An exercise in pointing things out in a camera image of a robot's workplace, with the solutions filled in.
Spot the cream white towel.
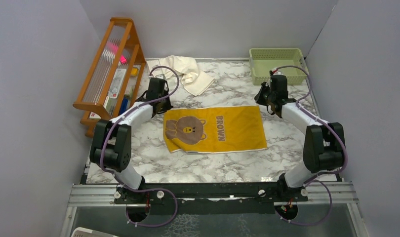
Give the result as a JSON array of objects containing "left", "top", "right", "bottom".
[{"left": 147, "top": 55, "right": 214, "bottom": 96}]

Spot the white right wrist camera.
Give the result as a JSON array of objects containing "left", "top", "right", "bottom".
[{"left": 269, "top": 70, "right": 283, "bottom": 76}]

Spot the green perforated plastic basket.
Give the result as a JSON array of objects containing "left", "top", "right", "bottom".
[{"left": 249, "top": 48, "right": 308, "bottom": 85}]

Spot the white tray corner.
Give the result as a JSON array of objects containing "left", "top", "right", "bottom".
[{"left": 71, "top": 227, "right": 117, "bottom": 237}]

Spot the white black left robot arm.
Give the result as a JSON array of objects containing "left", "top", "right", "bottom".
[{"left": 89, "top": 78, "right": 172, "bottom": 203}]

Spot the blue item in rack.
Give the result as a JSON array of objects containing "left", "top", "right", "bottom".
[{"left": 119, "top": 96, "right": 129, "bottom": 115}]

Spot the wooden rack with rods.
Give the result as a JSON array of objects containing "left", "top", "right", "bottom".
[{"left": 73, "top": 17, "right": 146, "bottom": 138}]

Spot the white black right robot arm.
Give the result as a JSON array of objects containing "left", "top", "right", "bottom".
[{"left": 254, "top": 75, "right": 347, "bottom": 201}]

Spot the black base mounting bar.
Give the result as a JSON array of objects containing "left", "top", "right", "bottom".
[{"left": 114, "top": 182, "right": 308, "bottom": 216}]

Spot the yellow brown bear towel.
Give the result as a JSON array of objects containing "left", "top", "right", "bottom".
[{"left": 163, "top": 106, "right": 268, "bottom": 154}]

